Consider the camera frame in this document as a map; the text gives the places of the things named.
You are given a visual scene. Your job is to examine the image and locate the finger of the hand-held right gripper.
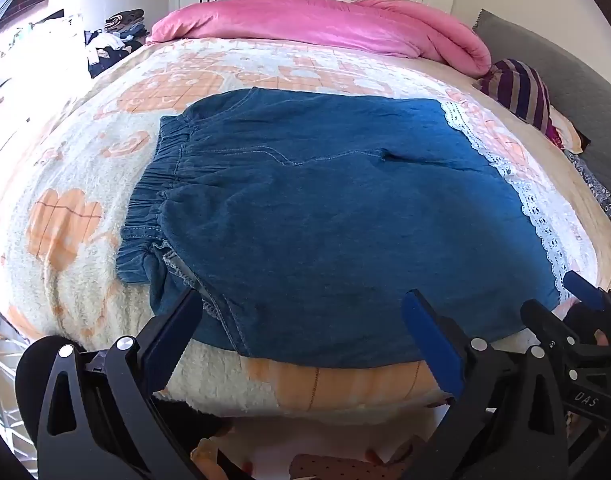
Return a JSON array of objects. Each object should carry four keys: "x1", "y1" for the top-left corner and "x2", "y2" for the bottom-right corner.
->
[
  {"x1": 563, "y1": 270, "x2": 611, "y2": 321},
  {"x1": 520, "y1": 300, "x2": 586, "y2": 361}
]

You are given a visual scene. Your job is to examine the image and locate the purple striped cloth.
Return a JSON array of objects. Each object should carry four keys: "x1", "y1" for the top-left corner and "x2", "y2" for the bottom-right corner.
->
[{"x1": 478, "y1": 58, "x2": 553, "y2": 131}]

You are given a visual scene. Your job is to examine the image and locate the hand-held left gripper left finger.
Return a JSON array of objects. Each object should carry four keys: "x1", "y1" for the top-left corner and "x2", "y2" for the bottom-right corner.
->
[{"x1": 38, "y1": 287, "x2": 203, "y2": 480}]

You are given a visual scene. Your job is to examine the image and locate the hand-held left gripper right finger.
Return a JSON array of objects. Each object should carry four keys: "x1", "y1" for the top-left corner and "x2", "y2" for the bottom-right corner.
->
[{"x1": 404, "y1": 289, "x2": 569, "y2": 480}]

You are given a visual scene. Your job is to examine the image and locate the pile of mixed clothes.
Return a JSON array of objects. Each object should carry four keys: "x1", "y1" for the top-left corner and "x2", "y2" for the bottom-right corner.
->
[{"x1": 82, "y1": 9, "x2": 151, "y2": 78}]

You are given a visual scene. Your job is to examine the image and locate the pink duvet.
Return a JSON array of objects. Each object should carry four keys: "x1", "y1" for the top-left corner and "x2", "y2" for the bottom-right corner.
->
[{"x1": 145, "y1": 0, "x2": 492, "y2": 78}]

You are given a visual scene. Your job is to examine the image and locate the pink dotted cloth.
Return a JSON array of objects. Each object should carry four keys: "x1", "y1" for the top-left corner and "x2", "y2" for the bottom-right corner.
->
[{"x1": 288, "y1": 452, "x2": 386, "y2": 480}]

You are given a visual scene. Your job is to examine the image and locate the orange patterned fleece blanket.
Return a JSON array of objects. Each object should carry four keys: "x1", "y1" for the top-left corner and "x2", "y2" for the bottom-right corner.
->
[{"x1": 0, "y1": 35, "x2": 611, "y2": 416}]

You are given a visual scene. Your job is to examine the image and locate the white wire rack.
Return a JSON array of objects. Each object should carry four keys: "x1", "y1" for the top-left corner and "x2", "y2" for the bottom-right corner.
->
[{"x1": 0, "y1": 300, "x2": 38, "y2": 480}]

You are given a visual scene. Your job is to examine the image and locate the blue floral cloth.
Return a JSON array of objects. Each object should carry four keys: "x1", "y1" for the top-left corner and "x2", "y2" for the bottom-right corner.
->
[{"x1": 568, "y1": 152, "x2": 611, "y2": 218}]

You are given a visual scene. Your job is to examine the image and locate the pink and cream clothes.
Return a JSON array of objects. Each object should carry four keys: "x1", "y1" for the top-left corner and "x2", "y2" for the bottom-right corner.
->
[{"x1": 545, "y1": 110, "x2": 586, "y2": 153}]

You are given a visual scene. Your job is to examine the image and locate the grey padded headboard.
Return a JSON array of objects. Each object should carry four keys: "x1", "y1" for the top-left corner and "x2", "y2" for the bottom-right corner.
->
[{"x1": 473, "y1": 8, "x2": 611, "y2": 241}]

